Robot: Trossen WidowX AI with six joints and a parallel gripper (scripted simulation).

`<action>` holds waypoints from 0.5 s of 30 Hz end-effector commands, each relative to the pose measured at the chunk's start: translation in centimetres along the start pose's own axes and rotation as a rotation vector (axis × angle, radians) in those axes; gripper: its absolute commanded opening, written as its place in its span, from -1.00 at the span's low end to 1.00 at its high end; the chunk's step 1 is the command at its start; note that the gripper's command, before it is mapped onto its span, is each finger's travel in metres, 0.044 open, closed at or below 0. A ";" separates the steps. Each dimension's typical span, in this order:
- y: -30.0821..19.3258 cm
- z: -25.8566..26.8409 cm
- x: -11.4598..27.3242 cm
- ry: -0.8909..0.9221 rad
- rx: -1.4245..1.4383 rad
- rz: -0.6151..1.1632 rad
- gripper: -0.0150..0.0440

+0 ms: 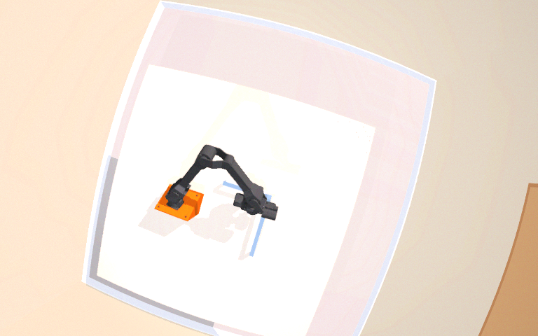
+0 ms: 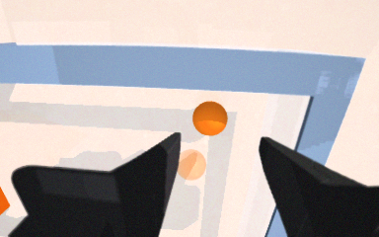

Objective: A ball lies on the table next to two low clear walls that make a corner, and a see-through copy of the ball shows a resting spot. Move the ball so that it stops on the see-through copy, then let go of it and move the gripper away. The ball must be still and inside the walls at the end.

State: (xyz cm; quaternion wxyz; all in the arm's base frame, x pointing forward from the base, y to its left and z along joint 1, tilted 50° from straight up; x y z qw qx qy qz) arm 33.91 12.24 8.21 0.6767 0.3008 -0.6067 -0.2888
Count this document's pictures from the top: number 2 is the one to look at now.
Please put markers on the light blue clear l-shaped wall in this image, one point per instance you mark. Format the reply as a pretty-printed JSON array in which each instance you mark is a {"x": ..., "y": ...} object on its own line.
[{"x": 329, "y": 80}]

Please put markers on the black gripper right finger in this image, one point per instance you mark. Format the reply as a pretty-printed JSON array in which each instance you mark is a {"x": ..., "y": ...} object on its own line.
[{"x": 315, "y": 201}]

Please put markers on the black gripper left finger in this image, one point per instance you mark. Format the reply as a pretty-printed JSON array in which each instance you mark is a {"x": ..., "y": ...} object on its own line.
[{"x": 133, "y": 197}]

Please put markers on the clear low corner walls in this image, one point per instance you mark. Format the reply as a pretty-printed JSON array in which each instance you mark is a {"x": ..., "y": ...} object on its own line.
[{"x": 282, "y": 122}]

